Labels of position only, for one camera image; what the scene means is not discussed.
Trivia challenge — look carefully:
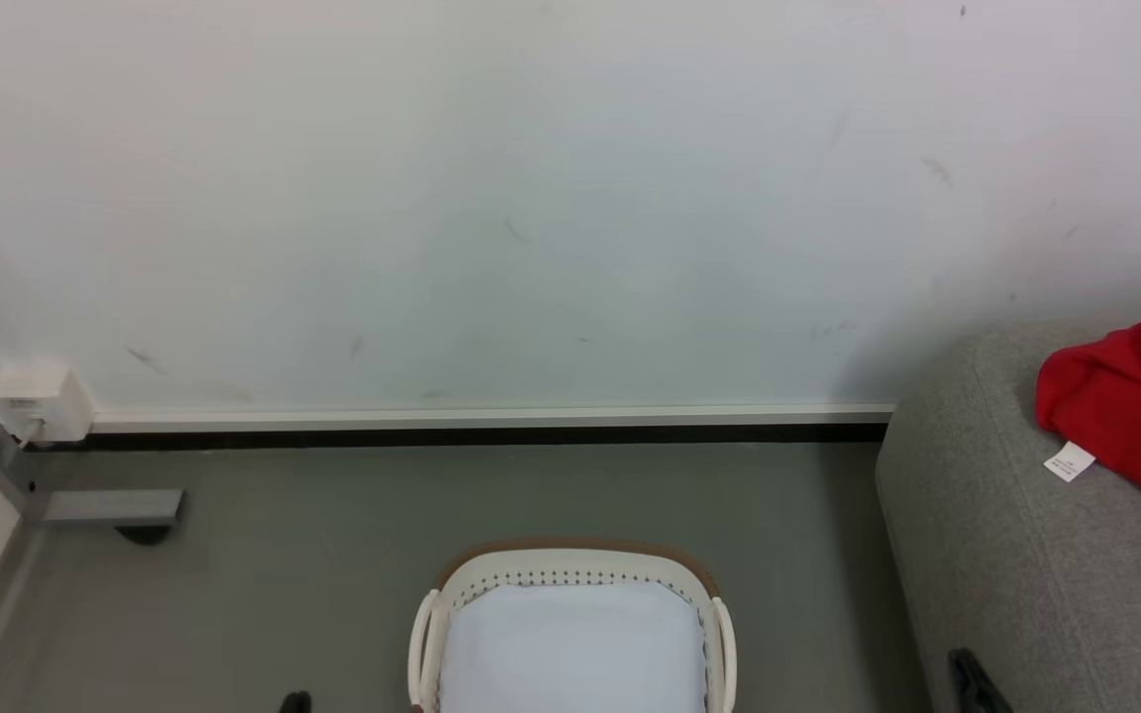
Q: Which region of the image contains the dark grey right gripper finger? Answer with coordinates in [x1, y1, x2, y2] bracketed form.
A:
[962, 649, 1015, 713]
[948, 649, 987, 713]

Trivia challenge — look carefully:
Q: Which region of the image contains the red sports jersey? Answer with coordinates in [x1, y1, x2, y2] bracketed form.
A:
[1035, 308, 1141, 523]

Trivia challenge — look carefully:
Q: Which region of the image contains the white perforated laundry basket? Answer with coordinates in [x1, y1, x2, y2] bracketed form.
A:
[408, 540, 738, 713]

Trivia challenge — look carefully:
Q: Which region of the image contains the grey fabric sofa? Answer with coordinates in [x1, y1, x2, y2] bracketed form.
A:
[875, 321, 1141, 713]

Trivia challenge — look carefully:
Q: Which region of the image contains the white and black baseboard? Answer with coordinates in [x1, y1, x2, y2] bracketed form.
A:
[85, 403, 896, 446]

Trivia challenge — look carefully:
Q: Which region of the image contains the grey metal partition frame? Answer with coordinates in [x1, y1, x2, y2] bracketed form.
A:
[0, 347, 186, 694]

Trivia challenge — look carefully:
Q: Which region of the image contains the white wall junction box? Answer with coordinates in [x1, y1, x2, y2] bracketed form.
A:
[0, 362, 94, 444]

